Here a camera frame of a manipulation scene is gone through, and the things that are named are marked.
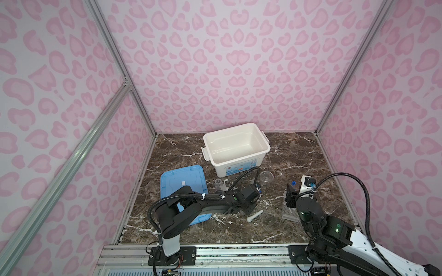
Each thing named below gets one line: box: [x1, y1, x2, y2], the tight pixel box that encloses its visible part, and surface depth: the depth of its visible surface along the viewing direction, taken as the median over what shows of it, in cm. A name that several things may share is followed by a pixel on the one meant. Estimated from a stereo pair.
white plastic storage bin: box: [201, 122, 272, 178], surface depth 101 cm
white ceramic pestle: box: [246, 209, 264, 223], surface depth 85 cm
